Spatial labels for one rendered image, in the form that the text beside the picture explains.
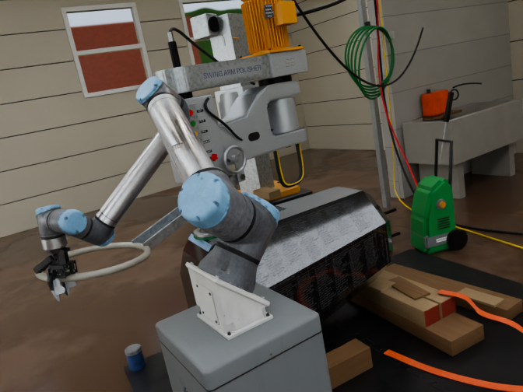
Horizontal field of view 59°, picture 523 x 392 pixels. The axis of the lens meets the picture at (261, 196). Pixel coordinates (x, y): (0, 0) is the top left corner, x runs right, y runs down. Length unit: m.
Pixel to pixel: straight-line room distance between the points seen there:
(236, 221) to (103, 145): 7.24
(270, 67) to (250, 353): 1.73
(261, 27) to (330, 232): 1.20
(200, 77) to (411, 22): 3.67
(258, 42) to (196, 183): 1.56
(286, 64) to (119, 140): 6.08
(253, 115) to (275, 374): 1.52
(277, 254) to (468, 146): 3.29
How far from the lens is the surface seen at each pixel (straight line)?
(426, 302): 2.83
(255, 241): 1.40
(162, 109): 1.65
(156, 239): 2.26
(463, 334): 2.74
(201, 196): 1.27
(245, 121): 2.51
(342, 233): 2.59
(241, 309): 1.40
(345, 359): 2.52
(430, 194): 3.85
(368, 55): 5.05
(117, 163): 8.53
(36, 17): 8.53
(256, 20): 2.77
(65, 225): 1.81
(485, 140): 5.52
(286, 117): 2.75
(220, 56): 3.39
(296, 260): 2.39
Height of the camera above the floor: 1.54
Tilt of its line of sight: 13 degrees down
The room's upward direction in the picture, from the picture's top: 11 degrees counter-clockwise
